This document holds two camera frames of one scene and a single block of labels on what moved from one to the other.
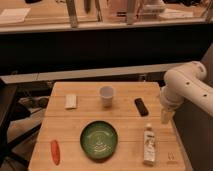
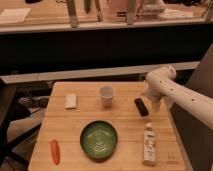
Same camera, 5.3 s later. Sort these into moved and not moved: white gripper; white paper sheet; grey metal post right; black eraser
Moved: white gripper
Not moved: black eraser; grey metal post right; white paper sheet
